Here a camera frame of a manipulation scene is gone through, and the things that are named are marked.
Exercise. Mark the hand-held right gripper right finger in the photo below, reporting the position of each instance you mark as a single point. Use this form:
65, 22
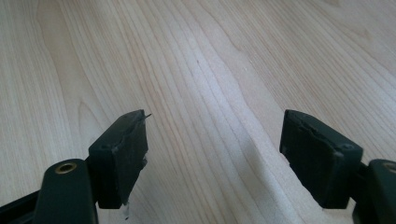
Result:
320, 158

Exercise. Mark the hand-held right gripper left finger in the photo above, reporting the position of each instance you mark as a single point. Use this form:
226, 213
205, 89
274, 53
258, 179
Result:
118, 161

